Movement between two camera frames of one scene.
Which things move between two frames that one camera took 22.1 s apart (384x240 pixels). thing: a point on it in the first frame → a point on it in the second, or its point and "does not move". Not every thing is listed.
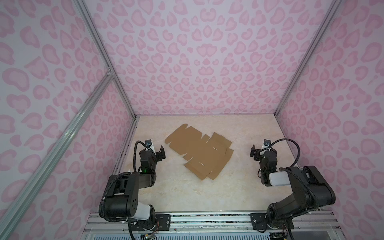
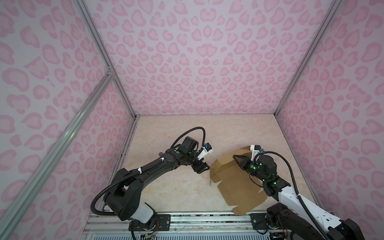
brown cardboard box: x=203 y=159 → x=237 y=187
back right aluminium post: x=328 y=18 does not move
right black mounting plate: x=259 y=222 does not move
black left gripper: x=159 y=155 → x=201 y=167
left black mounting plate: x=158 y=222 does not move
